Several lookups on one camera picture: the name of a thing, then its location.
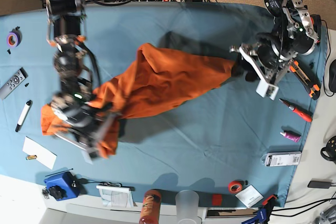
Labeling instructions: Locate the white paper card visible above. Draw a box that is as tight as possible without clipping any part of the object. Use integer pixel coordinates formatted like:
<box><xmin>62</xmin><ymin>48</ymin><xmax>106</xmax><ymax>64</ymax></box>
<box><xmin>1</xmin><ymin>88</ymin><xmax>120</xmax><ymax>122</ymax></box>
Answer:
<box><xmin>23</xmin><ymin>137</ymin><xmax>57</xmax><ymax>169</ymax></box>

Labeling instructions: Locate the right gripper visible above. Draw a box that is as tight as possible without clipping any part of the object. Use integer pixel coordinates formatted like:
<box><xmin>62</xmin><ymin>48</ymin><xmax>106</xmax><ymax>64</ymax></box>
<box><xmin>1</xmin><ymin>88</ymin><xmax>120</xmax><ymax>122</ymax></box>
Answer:
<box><xmin>51</xmin><ymin>98</ymin><xmax>119</xmax><ymax>164</ymax></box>

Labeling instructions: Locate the small yellow battery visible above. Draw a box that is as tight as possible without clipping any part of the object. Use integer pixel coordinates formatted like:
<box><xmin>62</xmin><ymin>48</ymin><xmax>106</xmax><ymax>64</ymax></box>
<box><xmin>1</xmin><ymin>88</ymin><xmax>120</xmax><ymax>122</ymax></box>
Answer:
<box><xmin>26</xmin><ymin>155</ymin><xmax>37</xmax><ymax>160</ymax></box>

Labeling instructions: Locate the blue box with knob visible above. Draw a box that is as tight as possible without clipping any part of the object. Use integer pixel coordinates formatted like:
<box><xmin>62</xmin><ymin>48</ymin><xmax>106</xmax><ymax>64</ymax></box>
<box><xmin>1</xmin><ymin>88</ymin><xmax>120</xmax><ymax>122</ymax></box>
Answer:
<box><xmin>44</xmin><ymin>171</ymin><xmax>80</xmax><ymax>201</ymax></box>

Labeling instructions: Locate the white black marker pen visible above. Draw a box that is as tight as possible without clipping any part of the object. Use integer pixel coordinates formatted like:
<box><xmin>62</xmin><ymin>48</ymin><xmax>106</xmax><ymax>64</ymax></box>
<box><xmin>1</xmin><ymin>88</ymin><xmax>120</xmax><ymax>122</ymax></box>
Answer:
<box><xmin>15</xmin><ymin>100</ymin><xmax>33</xmax><ymax>132</ymax></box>

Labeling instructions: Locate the orange black utility knife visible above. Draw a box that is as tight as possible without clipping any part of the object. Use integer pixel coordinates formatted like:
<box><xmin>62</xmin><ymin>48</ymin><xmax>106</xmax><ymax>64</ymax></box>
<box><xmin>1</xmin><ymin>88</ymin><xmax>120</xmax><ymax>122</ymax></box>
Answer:
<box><xmin>289</xmin><ymin>59</ymin><xmax>321</xmax><ymax>100</ymax></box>

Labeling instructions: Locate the white folded booklet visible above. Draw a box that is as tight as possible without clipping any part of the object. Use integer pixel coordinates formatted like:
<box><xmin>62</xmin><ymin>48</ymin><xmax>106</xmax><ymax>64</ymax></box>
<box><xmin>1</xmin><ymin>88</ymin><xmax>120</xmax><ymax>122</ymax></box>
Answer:
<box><xmin>96</xmin><ymin>185</ymin><xmax>134</xmax><ymax>208</ymax></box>

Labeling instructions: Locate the red tape roll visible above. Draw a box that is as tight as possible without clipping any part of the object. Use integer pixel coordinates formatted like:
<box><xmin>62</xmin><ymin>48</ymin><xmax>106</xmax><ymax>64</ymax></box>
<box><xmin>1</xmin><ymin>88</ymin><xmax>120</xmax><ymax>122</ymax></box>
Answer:
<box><xmin>228</xmin><ymin>180</ymin><xmax>245</xmax><ymax>194</ymax></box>

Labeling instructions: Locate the black yellow dotted mug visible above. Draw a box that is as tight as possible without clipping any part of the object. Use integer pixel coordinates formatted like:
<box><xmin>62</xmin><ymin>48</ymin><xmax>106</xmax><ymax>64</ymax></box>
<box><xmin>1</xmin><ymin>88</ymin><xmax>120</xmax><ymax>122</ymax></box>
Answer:
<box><xmin>320</xmin><ymin>136</ymin><xmax>336</xmax><ymax>163</ymax></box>

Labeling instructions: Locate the white square card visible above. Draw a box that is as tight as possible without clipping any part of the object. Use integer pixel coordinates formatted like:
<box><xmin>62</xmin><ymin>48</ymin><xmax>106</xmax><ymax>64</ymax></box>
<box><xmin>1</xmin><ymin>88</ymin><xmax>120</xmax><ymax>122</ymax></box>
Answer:
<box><xmin>236</xmin><ymin>185</ymin><xmax>263</xmax><ymax>208</ymax></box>

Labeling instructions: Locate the purple tape roll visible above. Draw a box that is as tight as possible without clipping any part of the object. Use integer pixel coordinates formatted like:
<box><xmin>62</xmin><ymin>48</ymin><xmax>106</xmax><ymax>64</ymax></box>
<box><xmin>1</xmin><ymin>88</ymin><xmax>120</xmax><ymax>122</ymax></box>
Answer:
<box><xmin>6</xmin><ymin>26</ymin><xmax>22</xmax><ymax>48</ymax></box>

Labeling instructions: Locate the red screwdriver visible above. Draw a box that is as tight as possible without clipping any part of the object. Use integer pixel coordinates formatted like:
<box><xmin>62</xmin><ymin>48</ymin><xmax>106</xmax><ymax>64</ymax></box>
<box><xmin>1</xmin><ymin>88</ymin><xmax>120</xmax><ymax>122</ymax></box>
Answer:
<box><xmin>279</xmin><ymin>99</ymin><xmax>312</xmax><ymax>123</ymax></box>

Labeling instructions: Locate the white packaged item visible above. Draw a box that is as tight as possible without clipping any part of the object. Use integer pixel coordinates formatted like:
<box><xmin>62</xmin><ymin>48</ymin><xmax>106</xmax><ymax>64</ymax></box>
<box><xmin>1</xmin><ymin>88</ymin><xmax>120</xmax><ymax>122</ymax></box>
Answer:
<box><xmin>260</xmin><ymin>152</ymin><xmax>302</xmax><ymax>167</ymax></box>

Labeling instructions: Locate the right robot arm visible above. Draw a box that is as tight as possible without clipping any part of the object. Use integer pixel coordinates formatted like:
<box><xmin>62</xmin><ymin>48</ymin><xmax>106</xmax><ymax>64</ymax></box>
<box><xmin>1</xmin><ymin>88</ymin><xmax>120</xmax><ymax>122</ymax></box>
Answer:
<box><xmin>46</xmin><ymin>0</ymin><xmax>117</xmax><ymax>163</ymax></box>

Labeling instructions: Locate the grey remote control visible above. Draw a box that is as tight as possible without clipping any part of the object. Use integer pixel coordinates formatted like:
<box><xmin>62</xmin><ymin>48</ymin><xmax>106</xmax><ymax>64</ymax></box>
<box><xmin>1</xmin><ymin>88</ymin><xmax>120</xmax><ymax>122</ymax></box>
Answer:
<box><xmin>0</xmin><ymin>67</ymin><xmax>28</xmax><ymax>100</ymax></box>

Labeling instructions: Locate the blue table cloth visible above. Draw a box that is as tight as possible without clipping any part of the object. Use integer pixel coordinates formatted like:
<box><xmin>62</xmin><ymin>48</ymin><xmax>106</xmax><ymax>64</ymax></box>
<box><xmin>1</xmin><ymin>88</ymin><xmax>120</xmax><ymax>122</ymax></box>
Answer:
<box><xmin>1</xmin><ymin>2</ymin><xmax>316</xmax><ymax>207</ymax></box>

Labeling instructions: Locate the black power adapter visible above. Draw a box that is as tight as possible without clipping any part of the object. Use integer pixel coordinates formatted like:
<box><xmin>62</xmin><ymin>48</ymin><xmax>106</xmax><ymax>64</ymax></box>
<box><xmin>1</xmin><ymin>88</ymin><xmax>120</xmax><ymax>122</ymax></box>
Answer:
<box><xmin>307</xmin><ymin>180</ymin><xmax>333</xmax><ymax>189</ymax></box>

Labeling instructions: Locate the blue black clamp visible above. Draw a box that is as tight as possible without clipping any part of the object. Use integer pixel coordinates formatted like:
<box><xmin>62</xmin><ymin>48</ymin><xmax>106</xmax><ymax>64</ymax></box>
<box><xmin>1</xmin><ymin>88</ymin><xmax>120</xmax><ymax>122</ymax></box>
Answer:
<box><xmin>242</xmin><ymin>195</ymin><xmax>277</xmax><ymax>224</ymax></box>

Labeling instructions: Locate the black computer mouse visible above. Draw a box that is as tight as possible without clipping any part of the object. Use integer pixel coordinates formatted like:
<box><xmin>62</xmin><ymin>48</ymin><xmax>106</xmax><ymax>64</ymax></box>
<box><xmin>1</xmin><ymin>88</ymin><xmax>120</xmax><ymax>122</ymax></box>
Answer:
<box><xmin>328</xmin><ymin>60</ymin><xmax>336</xmax><ymax>93</ymax></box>

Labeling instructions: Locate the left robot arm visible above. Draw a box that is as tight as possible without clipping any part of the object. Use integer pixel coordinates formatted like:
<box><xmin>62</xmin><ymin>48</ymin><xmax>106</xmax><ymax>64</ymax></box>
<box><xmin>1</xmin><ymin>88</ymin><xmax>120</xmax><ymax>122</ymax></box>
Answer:
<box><xmin>230</xmin><ymin>0</ymin><xmax>321</xmax><ymax>100</ymax></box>

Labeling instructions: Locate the small red block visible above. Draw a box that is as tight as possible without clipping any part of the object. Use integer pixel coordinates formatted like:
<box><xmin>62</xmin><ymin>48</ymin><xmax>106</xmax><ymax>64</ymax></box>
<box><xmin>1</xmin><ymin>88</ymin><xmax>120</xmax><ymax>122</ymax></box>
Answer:
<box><xmin>212</xmin><ymin>194</ymin><xmax>223</xmax><ymax>207</ymax></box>

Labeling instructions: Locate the purple glue tube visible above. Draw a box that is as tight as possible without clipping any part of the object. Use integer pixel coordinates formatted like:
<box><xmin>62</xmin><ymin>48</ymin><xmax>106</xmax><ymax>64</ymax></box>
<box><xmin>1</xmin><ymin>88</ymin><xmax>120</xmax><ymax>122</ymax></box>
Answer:
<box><xmin>280</xmin><ymin>131</ymin><xmax>301</xmax><ymax>143</ymax></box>

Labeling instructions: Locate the translucent plastic cup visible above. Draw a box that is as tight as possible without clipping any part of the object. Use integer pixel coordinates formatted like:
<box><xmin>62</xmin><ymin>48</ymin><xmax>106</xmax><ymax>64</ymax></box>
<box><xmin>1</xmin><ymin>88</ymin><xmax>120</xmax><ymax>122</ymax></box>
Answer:
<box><xmin>175</xmin><ymin>190</ymin><xmax>199</xmax><ymax>224</ymax></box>

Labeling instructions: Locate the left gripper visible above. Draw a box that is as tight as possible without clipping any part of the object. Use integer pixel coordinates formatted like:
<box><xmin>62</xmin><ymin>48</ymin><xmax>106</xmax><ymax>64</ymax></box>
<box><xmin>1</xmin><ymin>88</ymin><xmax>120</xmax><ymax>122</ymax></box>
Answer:
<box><xmin>229</xmin><ymin>42</ymin><xmax>296</xmax><ymax>100</ymax></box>

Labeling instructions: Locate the orange t-shirt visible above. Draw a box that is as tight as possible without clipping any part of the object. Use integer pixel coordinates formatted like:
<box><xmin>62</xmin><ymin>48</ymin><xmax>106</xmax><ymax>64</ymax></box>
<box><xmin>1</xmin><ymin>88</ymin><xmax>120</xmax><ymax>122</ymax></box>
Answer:
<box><xmin>41</xmin><ymin>43</ymin><xmax>235</xmax><ymax>158</ymax></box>

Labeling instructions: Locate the orange drink can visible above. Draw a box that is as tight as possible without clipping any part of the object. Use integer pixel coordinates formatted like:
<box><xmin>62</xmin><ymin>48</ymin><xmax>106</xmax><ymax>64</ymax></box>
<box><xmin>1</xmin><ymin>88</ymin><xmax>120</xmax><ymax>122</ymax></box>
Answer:
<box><xmin>139</xmin><ymin>189</ymin><xmax>162</xmax><ymax>224</ymax></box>

